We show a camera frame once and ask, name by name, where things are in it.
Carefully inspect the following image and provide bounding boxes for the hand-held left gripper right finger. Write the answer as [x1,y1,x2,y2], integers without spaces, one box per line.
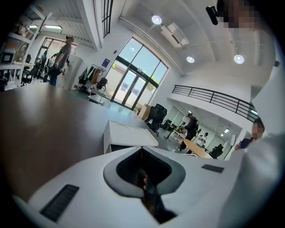
[142,146,242,228]

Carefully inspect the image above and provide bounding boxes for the black office chair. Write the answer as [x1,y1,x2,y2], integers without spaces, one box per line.
[209,143,224,159]
[153,103,168,137]
[145,105,161,131]

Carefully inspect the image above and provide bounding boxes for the clothes rack with garments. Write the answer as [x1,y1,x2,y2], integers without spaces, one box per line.
[78,64,108,90]

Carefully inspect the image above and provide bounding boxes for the ceiling air conditioner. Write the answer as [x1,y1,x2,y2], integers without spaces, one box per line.
[160,22,190,49]

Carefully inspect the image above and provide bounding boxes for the black balcony railing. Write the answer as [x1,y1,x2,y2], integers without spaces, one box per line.
[172,84,261,121]

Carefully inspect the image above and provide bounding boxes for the round wooden table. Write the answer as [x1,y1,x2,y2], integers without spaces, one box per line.
[183,138,215,159]

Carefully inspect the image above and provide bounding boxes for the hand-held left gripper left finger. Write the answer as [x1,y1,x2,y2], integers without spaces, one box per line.
[13,146,161,228]

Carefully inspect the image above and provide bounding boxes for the glass entrance doors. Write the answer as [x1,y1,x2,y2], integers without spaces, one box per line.
[110,36,169,111]

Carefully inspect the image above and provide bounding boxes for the person's white shirt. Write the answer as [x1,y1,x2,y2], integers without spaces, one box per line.
[219,28,285,228]

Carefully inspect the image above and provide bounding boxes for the black head-worn camera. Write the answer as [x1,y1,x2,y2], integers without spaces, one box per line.
[205,5,220,26]

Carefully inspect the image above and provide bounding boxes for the white shelving unit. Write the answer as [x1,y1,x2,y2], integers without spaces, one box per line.
[0,6,53,88]

